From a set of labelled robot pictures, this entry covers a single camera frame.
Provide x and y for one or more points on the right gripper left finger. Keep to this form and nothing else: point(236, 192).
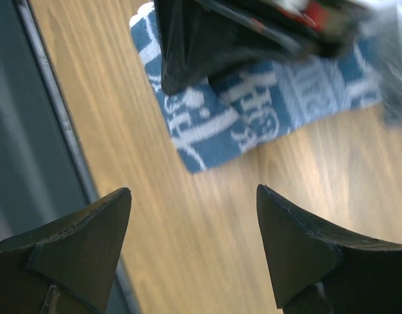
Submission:
point(67, 265)

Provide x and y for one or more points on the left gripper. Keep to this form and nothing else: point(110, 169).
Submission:
point(291, 30)

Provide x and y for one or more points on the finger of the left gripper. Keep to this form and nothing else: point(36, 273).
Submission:
point(197, 42)

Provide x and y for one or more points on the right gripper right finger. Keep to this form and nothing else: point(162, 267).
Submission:
point(316, 266)

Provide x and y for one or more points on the blue white patterned towel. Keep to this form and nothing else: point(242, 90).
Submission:
point(211, 125)

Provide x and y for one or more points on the aluminium frame rail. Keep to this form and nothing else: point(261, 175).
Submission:
point(43, 173)

